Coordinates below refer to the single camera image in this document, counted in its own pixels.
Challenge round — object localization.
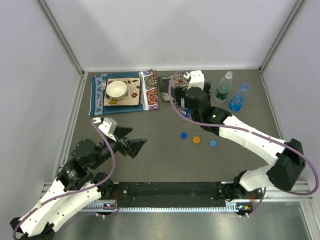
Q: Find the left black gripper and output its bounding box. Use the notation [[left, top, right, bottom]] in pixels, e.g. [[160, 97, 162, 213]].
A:
[[91, 126, 147, 169]]

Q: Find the green label water bottle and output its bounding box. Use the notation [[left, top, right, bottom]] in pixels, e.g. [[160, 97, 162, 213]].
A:
[[215, 71, 233, 104]]

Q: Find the blue label water bottle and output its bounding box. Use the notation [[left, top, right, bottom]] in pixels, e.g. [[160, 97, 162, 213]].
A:
[[228, 83, 249, 114]]

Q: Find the red-blue label water bottle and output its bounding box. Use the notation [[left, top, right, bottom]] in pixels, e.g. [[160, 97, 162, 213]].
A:
[[179, 107, 191, 118]]

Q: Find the orange bottle cap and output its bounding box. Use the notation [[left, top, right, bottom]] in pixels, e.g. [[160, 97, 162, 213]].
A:
[[192, 136, 201, 144]]

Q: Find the dark blue bottle cap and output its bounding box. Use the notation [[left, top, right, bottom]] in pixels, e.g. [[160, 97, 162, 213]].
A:
[[180, 132, 188, 139]]

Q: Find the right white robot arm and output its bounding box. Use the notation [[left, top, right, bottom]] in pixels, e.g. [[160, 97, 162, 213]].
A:
[[174, 82, 306, 200]]

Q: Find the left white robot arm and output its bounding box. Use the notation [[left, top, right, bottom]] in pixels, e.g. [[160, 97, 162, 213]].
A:
[[10, 126, 147, 240]]

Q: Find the beige floral square plate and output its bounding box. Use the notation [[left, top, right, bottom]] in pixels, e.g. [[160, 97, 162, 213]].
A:
[[103, 77, 142, 107]]

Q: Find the cream ceramic bowl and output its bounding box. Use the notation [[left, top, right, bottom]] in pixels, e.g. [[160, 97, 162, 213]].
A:
[[105, 80, 128, 100]]

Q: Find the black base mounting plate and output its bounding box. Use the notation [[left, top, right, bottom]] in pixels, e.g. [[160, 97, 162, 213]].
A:
[[112, 181, 236, 208]]

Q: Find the blue patterned placemat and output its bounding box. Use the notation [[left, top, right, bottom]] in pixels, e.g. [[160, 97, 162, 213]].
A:
[[88, 69, 159, 117]]

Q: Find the silver fork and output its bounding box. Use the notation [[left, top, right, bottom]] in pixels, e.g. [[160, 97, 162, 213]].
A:
[[96, 80, 107, 111]]

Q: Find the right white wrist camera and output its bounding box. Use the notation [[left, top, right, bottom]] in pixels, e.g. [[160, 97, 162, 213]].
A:
[[184, 70, 205, 90]]

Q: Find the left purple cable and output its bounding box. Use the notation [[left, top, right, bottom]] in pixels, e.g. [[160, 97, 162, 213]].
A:
[[12, 119, 116, 240]]

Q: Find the purple cable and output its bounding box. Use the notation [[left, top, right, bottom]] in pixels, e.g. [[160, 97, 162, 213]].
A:
[[12, 119, 116, 240], [168, 71, 320, 218]]

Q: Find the right aluminium corner post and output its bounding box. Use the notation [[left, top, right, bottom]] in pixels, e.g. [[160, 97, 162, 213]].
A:
[[259, 0, 305, 73]]

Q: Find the aluminium corner post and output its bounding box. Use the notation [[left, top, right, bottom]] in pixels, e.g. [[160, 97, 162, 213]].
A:
[[36, 0, 84, 76], [259, 0, 305, 73]]

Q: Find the left aluminium corner post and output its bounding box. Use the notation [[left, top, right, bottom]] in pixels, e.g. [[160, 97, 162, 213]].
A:
[[36, 0, 84, 76]]

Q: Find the aluminium slotted rail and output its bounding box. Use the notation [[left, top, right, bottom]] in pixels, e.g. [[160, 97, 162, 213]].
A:
[[42, 181, 313, 213]]

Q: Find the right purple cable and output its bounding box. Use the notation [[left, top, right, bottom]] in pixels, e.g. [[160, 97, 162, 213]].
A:
[[168, 71, 320, 218]]

